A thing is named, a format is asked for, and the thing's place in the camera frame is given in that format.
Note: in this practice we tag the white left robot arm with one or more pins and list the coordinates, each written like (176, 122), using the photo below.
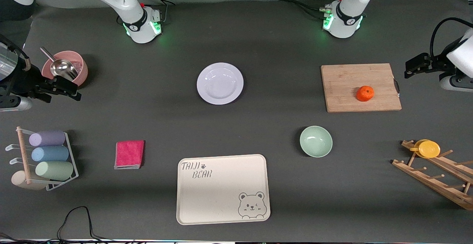
(351, 0)

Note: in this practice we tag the blue cup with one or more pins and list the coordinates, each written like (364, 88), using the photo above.
(51, 153)

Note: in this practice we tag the wooden cutting board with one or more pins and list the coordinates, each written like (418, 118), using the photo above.
(343, 85)

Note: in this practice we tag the purple cup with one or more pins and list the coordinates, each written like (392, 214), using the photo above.
(48, 138)

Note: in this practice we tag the beige bear print tray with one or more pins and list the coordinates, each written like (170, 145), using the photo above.
(221, 196)

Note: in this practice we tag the white round plate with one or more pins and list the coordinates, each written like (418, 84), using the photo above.
(220, 84)

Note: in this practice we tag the light green bowl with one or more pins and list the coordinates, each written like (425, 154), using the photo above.
(316, 141)

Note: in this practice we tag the orange mandarin fruit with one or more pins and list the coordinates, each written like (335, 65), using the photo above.
(365, 93)

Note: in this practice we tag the pink folded cloth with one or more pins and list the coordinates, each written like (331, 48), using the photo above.
(129, 154)

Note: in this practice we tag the metal scoop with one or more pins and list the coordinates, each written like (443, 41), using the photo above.
(63, 68)

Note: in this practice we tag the yellow cup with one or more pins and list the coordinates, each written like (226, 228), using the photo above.
(428, 149)

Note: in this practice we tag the beige cup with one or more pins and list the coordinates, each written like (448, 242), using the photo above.
(18, 180)

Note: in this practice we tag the green cup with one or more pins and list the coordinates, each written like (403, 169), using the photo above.
(55, 170)

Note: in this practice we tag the wooden peg drying rack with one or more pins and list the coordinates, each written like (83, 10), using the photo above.
(428, 177)

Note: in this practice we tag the pink bowl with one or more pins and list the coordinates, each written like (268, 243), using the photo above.
(83, 72)

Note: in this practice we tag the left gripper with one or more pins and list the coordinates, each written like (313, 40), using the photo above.
(438, 62)

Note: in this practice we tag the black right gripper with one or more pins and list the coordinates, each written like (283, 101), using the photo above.
(26, 80)

